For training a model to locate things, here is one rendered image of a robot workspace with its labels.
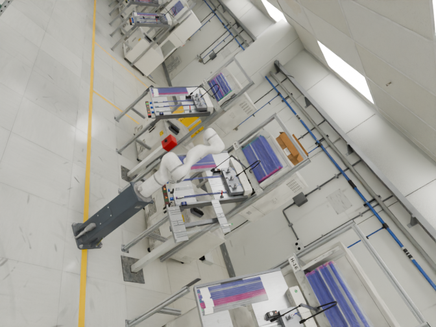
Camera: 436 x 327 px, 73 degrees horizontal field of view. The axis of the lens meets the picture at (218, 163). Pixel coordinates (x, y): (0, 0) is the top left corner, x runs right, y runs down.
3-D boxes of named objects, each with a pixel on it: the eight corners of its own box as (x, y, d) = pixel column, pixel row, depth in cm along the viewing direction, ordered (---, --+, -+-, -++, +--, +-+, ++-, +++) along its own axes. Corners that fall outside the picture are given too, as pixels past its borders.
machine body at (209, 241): (145, 254, 308) (189, 222, 291) (139, 202, 356) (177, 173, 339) (185, 266, 352) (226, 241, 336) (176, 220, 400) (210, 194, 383)
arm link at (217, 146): (165, 167, 234) (176, 183, 233) (165, 163, 223) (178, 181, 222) (214, 135, 249) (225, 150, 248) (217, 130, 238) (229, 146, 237)
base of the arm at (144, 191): (138, 201, 228) (155, 187, 223) (130, 181, 236) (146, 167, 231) (154, 203, 244) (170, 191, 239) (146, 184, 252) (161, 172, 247)
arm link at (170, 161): (159, 187, 229) (182, 169, 222) (146, 167, 230) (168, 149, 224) (166, 184, 240) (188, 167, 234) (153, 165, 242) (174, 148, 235)
